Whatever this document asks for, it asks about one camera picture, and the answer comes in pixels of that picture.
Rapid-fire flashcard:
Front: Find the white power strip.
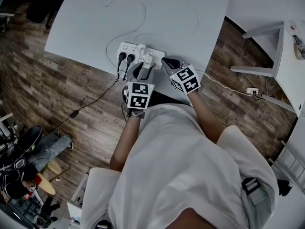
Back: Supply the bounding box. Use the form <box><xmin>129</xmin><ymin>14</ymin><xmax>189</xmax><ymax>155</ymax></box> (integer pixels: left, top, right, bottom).
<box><xmin>117</xmin><ymin>41</ymin><xmax>166</xmax><ymax>70</ymax></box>

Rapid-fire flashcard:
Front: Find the white side table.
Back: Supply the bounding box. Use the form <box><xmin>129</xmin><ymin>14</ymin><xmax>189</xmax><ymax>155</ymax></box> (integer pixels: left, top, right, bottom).
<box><xmin>229</xmin><ymin>20</ymin><xmax>305</xmax><ymax>118</ymax></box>

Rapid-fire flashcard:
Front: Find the black power cable with brick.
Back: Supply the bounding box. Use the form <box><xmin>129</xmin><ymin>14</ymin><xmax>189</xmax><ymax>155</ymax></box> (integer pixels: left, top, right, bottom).
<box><xmin>51</xmin><ymin>52</ymin><xmax>126</xmax><ymax>131</ymax></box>

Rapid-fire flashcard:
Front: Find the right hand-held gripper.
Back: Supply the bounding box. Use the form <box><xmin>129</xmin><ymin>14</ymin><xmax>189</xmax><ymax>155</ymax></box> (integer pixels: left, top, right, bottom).
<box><xmin>161</xmin><ymin>55</ymin><xmax>201</xmax><ymax>95</ymax></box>

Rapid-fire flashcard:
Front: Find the black office chair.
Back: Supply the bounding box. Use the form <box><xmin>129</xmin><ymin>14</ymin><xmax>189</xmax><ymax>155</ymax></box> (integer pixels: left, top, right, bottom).
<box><xmin>24</xmin><ymin>0</ymin><xmax>63</xmax><ymax>31</ymax></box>

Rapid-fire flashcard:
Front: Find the person's white shirt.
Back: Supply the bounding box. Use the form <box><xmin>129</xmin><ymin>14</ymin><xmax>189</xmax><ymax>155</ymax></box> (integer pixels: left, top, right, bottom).
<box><xmin>81</xmin><ymin>103</ymin><xmax>280</xmax><ymax>229</ymax></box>

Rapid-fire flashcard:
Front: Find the white power cord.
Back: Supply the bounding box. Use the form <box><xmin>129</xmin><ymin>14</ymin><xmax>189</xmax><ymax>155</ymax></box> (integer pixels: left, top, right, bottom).
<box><xmin>195</xmin><ymin>70</ymin><xmax>249</xmax><ymax>95</ymax></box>

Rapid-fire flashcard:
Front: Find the small white floor socket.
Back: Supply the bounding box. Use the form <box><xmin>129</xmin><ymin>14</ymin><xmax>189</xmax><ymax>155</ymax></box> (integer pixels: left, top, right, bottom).
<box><xmin>245</xmin><ymin>86</ymin><xmax>260</xmax><ymax>96</ymax></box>

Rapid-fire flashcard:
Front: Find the thin black floor cable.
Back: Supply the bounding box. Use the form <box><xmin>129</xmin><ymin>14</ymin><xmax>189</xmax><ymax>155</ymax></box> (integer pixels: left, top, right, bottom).
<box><xmin>253</xmin><ymin>90</ymin><xmax>281</xmax><ymax>102</ymax></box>

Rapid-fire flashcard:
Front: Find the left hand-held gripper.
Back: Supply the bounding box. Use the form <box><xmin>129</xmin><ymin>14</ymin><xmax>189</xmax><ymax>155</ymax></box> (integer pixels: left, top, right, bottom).
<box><xmin>123</xmin><ymin>62</ymin><xmax>156</xmax><ymax>110</ymax></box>

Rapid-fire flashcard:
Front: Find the patterned wristband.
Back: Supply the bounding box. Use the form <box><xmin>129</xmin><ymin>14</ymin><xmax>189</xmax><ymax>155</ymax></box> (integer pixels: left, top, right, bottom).
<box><xmin>127</xmin><ymin>109</ymin><xmax>146</xmax><ymax>120</ymax></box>

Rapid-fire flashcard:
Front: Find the grey waist strap black buckle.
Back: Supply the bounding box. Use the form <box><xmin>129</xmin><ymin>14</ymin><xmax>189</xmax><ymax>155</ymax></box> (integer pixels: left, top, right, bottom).
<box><xmin>240</xmin><ymin>177</ymin><xmax>265</xmax><ymax>206</ymax></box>

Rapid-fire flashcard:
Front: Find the round wooden stool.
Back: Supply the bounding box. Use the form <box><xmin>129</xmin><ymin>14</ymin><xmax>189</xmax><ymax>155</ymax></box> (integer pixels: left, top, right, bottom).
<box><xmin>35</xmin><ymin>173</ymin><xmax>57</xmax><ymax>196</ymax></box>
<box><xmin>47</xmin><ymin>159</ymin><xmax>63</xmax><ymax>175</ymax></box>

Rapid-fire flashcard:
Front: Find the white shelf unit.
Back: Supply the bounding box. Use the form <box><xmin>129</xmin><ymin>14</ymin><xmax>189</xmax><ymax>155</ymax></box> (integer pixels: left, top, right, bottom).
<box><xmin>269</xmin><ymin>118</ymin><xmax>305</xmax><ymax>196</ymax></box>

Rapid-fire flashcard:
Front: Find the person's right forearm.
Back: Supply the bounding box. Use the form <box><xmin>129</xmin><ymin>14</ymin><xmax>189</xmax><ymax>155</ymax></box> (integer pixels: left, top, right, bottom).
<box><xmin>189</xmin><ymin>90</ymin><xmax>226</xmax><ymax>145</ymax></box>

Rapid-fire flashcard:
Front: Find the person's left forearm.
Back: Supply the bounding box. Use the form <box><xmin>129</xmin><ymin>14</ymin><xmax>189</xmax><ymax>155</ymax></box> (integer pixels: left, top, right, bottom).
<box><xmin>109</xmin><ymin>114</ymin><xmax>146</xmax><ymax>173</ymax></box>

